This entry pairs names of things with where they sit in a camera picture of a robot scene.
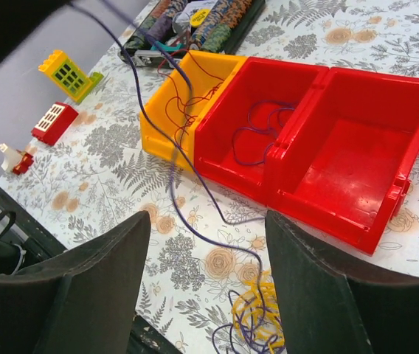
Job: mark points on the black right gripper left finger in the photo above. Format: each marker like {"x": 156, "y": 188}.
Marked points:
{"x": 81, "y": 301}

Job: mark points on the yellow green toy block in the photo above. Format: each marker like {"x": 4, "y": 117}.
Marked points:
{"x": 69, "y": 77}

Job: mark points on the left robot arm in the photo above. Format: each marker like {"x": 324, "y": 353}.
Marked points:
{"x": 18, "y": 19}

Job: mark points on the red white toy block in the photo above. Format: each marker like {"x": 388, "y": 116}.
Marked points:
{"x": 54, "y": 123}

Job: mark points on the teal card holder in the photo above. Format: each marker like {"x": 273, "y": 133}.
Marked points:
{"x": 161, "y": 48}

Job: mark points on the yellow plastic bin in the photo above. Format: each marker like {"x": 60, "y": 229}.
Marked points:
{"x": 174, "y": 112}

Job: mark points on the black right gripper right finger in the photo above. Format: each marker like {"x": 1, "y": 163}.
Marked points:
{"x": 333, "y": 302}

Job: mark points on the black poker chip case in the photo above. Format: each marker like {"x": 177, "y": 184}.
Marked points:
{"x": 181, "y": 31}

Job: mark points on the black orange chip stack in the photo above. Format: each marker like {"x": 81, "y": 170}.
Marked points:
{"x": 235, "y": 13}

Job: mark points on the small white red object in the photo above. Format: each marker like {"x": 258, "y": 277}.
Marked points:
{"x": 15, "y": 161}

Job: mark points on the red bin right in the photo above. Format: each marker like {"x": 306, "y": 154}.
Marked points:
{"x": 343, "y": 165}

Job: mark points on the red bin left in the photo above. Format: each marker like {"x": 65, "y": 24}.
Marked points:
{"x": 233, "y": 142}

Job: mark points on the red bin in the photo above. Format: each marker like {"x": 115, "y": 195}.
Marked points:
{"x": 233, "y": 142}
{"x": 343, "y": 165}

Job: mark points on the blue orange chip stack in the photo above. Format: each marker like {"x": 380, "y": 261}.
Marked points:
{"x": 214, "y": 17}

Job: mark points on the purple chip stack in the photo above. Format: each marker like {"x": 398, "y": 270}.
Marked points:
{"x": 161, "y": 27}

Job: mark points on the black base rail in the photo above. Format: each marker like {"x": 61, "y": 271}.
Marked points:
{"x": 23, "y": 243}

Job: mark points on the yellow big blind button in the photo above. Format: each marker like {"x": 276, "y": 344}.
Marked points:
{"x": 198, "y": 17}

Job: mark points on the green chip stack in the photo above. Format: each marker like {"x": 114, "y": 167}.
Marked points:
{"x": 217, "y": 38}

